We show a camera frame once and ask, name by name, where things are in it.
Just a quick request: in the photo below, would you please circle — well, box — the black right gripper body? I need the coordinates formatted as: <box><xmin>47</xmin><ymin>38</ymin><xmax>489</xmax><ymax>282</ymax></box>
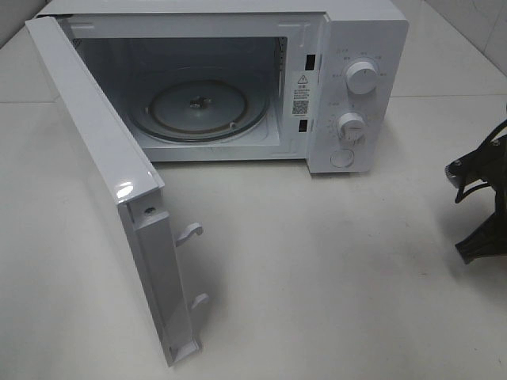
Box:
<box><xmin>482</xmin><ymin>158</ymin><xmax>506</xmax><ymax>238</ymax></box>

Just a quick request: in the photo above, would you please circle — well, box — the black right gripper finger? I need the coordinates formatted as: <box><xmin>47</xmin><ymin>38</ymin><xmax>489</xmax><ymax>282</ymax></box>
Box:
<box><xmin>456</xmin><ymin>215</ymin><xmax>506</xmax><ymax>264</ymax></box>

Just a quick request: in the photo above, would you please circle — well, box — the white timer knob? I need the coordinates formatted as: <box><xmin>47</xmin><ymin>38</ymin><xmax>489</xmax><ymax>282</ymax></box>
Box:
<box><xmin>337</xmin><ymin>112</ymin><xmax>366</xmax><ymax>142</ymax></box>

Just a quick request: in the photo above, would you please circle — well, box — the white microwave door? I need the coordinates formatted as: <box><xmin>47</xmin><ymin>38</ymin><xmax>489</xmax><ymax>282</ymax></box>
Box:
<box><xmin>26</xmin><ymin>17</ymin><xmax>209</xmax><ymax>366</ymax></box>

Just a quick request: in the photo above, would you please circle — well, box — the upper white power knob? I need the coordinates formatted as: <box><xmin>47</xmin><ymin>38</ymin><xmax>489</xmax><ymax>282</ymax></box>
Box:
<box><xmin>345</xmin><ymin>59</ymin><xmax>379</xmax><ymax>95</ymax></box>

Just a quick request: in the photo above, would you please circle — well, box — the white microwave oven body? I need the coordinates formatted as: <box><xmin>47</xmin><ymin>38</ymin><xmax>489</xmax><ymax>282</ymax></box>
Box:
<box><xmin>33</xmin><ymin>1</ymin><xmax>409</xmax><ymax>173</ymax></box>

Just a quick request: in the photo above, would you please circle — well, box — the white warning label sticker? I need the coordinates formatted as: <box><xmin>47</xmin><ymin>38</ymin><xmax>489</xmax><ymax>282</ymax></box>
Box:
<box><xmin>290</xmin><ymin>70</ymin><xmax>317</xmax><ymax>117</ymax></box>

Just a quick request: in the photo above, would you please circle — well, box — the glass turntable tray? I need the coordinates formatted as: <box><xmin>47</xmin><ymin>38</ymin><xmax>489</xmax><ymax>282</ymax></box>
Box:
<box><xmin>127</xmin><ymin>76</ymin><xmax>270</xmax><ymax>143</ymax></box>

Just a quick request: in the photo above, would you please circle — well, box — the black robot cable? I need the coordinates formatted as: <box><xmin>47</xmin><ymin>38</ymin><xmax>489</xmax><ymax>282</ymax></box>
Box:
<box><xmin>453</xmin><ymin>118</ymin><xmax>507</xmax><ymax>205</ymax></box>

